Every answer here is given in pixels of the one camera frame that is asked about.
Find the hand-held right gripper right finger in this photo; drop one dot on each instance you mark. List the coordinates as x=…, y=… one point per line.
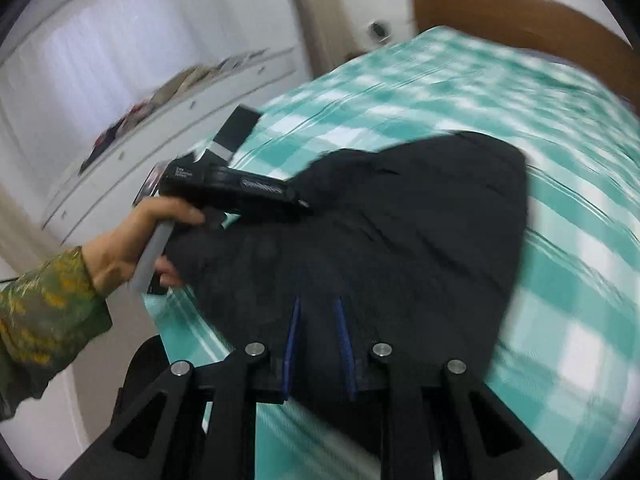
x=346, y=350

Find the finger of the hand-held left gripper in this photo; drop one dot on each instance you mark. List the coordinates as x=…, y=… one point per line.
x=300, y=202

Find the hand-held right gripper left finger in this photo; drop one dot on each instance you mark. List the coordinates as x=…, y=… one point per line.
x=291, y=350

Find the black puffer jacket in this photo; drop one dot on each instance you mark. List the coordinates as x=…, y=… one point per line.
x=400, y=220

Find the person's left hand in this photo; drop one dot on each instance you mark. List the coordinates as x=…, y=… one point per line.
x=120, y=250

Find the white low drawer cabinet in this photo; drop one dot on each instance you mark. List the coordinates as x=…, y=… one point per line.
x=150, y=145

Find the white sheer curtain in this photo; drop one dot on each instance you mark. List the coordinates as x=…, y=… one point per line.
x=125, y=35

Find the small round grey device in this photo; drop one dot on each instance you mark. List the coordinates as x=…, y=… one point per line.
x=380, y=30

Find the beige curtain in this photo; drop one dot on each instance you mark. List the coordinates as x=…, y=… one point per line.
x=320, y=10

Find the green checkered bed sheet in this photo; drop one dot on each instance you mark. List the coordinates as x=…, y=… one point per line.
x=550, y=310

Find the wooden headboard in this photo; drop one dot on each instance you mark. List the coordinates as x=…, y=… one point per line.
x=500, y=15

